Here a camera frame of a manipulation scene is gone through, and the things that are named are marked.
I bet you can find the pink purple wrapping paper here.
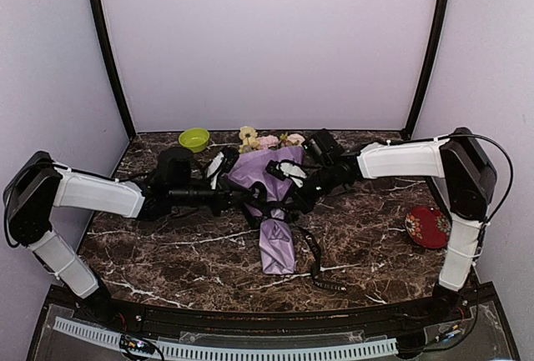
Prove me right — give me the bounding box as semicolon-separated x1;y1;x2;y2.
227;147;304;275

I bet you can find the white slotted cable duct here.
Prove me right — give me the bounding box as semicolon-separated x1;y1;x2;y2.
53;317;398;360

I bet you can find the green plastic bowl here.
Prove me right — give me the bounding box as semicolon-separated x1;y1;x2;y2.
179;128;210;153

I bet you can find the left black frame post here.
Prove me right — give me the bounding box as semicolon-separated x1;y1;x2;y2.
89;0;137;140

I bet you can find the red floral pouch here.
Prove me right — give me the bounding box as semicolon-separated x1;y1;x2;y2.
405;207;451;249

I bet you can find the black lanyard strap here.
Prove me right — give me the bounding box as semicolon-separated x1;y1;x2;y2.
244;181;347;292

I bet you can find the pale yellow flower stem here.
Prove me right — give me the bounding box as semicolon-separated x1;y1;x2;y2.
239;126;260;154

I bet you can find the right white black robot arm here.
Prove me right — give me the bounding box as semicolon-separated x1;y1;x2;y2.
280;128;500;323

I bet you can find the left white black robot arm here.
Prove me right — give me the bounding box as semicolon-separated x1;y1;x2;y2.
3;147;252;324

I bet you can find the black frame post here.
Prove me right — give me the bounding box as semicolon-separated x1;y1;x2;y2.
89;0;137;140
400;0;448;139

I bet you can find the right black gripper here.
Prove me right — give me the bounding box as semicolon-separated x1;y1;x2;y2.
280;163;339;214

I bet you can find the black front rail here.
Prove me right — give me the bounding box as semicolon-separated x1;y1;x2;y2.
45;285;493;337

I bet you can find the right black frame post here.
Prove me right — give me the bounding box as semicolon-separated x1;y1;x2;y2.
400;0;448;139

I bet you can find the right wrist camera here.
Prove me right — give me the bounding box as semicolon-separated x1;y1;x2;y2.
265;160;307;188

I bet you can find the pink carnation stem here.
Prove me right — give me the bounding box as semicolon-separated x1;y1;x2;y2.
279;133;305;148

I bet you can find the pink rose stem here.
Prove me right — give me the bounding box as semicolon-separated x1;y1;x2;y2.
258;135;280;149

